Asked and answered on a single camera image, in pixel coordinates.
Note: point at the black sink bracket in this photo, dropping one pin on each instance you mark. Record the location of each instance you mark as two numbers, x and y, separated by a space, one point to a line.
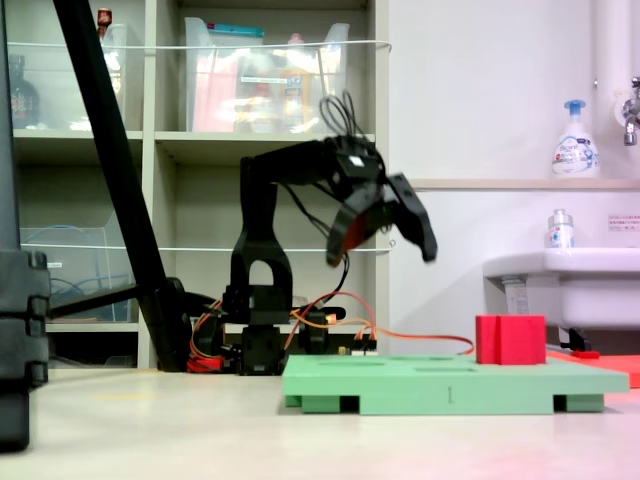
575 340

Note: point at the small clear bottle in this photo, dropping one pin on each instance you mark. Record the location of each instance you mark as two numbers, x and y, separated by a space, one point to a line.
560 232

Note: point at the cream shelf unit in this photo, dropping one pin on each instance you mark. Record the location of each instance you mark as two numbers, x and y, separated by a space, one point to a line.
200 142

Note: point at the white sink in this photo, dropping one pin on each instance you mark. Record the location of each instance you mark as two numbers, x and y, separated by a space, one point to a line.
575 295

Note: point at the red cross columnar block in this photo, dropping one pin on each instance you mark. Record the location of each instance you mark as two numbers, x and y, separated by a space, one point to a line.
515 340

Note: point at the pink package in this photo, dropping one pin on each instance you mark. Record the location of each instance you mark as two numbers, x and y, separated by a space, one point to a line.
215 100

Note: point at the sink label sticker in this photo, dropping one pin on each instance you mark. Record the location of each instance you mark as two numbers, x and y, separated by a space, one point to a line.
517 300

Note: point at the notched black tripod leg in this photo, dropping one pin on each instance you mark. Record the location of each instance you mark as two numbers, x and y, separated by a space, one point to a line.
20 325

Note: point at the thin black tripod strut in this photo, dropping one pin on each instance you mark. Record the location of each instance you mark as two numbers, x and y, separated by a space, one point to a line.
90 301

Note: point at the metal faucet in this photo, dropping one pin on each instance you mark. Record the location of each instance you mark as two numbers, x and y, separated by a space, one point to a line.
631 120

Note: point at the dark round bottle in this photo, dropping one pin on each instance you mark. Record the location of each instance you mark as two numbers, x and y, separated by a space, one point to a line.
22 100

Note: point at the yellow bottle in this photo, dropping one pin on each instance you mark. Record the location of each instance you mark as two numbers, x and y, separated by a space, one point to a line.
295 90

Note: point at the small circuit board with connectors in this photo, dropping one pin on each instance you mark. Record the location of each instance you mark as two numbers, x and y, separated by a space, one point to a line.
357 352

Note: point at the green shape hole board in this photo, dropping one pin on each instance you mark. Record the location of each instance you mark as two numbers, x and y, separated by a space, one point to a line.
450 387

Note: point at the white pump soap bottle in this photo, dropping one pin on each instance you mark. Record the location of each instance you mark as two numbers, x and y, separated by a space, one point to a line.
575 150

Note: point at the brown bottle with red label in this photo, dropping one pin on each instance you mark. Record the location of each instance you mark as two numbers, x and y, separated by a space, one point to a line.
104 20

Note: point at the wall notice sticker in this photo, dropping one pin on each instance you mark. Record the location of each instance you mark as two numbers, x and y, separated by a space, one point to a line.
625 222

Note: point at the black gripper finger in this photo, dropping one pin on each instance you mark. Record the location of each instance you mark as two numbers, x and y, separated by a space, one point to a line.
345 225
412 215

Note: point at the large clear storage bin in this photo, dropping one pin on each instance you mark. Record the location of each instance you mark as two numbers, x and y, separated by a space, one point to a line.
330 60

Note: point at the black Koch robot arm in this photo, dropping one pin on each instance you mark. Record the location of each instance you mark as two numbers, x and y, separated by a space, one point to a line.
260 225

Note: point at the teal edged package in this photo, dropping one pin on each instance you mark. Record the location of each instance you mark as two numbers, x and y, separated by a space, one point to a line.
235 31

